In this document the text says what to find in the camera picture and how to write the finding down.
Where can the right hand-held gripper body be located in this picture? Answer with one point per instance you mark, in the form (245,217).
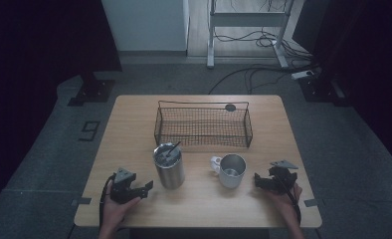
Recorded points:
(282,177)

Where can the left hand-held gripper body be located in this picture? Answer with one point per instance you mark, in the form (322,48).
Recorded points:
(122,187)

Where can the stainless steel tumbler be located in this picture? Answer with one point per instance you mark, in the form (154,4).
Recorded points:
(170,172)

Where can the thin straw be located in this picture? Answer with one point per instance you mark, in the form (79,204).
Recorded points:
(174,148)

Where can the person's right hand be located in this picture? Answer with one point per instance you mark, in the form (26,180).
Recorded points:
(285,200)

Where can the person's left hand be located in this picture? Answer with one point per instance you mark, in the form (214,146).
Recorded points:
(116,210)

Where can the grey tape piece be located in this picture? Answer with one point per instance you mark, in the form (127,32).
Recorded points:
(310,202)
(81,201)

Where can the black round table grommet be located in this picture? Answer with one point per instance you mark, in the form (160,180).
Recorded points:
(230,107)

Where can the black stand base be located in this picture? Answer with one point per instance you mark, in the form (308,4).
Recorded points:
(320,89)
(93,91)

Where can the white power strip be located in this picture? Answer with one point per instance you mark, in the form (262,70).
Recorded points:
(302,74)

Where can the dark curtain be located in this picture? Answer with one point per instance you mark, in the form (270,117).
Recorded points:
(35,49)
(366,49)

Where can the white cabinet panel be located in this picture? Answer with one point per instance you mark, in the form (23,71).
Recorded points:
(147,23)

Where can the white metal desk frame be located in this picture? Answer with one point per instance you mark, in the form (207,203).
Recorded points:
(247,20)

